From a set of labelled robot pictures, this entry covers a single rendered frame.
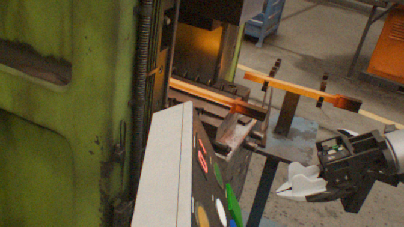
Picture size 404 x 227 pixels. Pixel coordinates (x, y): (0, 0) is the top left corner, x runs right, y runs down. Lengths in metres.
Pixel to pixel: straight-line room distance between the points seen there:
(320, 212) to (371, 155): 1.77
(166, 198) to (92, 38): 0.39
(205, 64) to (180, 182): 0.94
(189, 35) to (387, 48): 3.49
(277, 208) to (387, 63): 2.75
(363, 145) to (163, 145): 0.36
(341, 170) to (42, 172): 0.79
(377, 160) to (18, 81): 0.78
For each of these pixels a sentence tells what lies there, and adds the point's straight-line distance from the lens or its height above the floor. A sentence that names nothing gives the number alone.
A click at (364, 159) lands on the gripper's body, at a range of 0.75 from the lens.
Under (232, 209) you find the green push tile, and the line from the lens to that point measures 0.73.
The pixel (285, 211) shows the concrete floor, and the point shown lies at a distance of 2.40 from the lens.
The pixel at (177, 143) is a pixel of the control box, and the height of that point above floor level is 1.19.
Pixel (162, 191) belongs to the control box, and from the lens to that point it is 0.53.
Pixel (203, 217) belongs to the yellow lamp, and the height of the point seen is 1.17.
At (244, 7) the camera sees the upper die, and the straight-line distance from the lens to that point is 0.96.
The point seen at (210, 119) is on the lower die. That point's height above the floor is 0.98.
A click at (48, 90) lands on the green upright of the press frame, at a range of 0.91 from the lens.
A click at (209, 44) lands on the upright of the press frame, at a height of 1.08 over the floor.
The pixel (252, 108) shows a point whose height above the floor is 1.01.
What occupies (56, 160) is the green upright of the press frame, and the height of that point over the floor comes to 0.87.
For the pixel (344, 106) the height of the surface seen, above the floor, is 0.95.
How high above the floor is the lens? 1.53
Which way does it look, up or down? 29 degrees down
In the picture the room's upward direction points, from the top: 10 degrees clockwise
